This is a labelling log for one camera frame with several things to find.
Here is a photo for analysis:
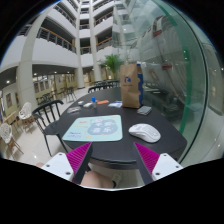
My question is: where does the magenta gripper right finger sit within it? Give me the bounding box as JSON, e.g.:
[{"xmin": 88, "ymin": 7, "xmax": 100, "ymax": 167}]
[{"xmin": 133, "ymin": 142, "xmax": 182, "ymax": 185}]

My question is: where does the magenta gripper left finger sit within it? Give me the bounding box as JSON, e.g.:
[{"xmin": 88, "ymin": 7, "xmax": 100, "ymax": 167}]
[{"xmin": 42, "ymin": 142, "xmax": 93, "ymax": 184}]

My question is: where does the white computer mouse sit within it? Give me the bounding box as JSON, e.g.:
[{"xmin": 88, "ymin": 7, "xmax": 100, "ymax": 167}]
[{"xmin": 129, "ymin": 123, "xmax": 161, "ymax": 143}]

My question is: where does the light green mouse pad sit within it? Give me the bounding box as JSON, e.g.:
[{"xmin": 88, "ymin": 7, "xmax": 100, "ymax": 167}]
[{"xmin": 63, "ymin": 115, "xmax": 123, "ymax": 142}]

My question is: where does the person's knee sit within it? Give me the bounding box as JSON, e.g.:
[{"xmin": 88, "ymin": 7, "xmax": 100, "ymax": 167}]
[{"xmin": 81, "ymin": 171, "xmax": 122, "ymax": 189}]

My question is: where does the black wooden chair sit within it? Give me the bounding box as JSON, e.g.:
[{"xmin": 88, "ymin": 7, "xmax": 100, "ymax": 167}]
[{"xmin": 32, "ymin": 100, "xmax": 67, "ymax": 155}]

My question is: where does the grey plastic packet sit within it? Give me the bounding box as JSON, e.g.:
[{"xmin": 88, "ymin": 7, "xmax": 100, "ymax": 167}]
[{"xmin": 67, "ymin": 107, "xmax": 81, "ymax": 114}]

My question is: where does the dark smartphone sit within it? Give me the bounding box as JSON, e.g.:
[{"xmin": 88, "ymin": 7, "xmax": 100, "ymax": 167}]
[{"xmin": 137, "ymin": 106, "xmax": 152, "ymax": 115}]

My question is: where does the white small packet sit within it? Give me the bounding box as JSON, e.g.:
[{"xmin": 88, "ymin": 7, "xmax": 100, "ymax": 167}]
[{"xmin": 83, "ymin": 102, "xmax": 93, "ymax": 108}]

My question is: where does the white lattice chair far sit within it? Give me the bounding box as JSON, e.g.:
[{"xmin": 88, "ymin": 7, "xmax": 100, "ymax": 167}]
[{"xmin": 19, "ymin": 102, "xmax": 34, "ymax": 129}]

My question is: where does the white lattice chair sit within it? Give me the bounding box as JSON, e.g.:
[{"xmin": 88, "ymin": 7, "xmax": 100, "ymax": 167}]
[
  {"xmin": 0, "ymin": 123, "xmax": 21, "ymax": 151},
  {"xmin": 19, "ymin": 102, "xmax": 34, "ymax": 129}
]

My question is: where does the small blue-capped bottle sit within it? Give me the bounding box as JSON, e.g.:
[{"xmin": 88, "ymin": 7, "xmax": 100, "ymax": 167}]
[{"xmin": 92, "ymin": 97, "xmax": 97, "ymax": 108}]

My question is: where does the light blue paper packet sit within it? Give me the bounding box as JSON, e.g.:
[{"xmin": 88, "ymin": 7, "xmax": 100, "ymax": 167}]
[{"xmin": 108, "ymin": 102, "xmax": 122, "ymax": 108}]

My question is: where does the orange flat packet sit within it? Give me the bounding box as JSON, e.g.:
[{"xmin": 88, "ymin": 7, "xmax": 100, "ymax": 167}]
[{"xmin": 97, "ymin": 100, "xmax": 109, "ymax": 105}]

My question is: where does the black chair behind table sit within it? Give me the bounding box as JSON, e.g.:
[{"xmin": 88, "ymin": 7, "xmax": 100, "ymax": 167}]
[{"xmin": 88, "ymin": 80, "xmax": 120, "ymax": 93}]

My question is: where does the brown paper bag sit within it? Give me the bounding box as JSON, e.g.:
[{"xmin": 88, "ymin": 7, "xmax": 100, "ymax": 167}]
[{"xmin": 120, "ymin": 64, "xmax": 143, "ymax": 108}]

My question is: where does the green potted palm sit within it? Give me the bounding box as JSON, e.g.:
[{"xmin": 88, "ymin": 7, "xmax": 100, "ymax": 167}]
[{"xmin": 100, "ymin": 54, "xmax": 123, "ymax": 78}]

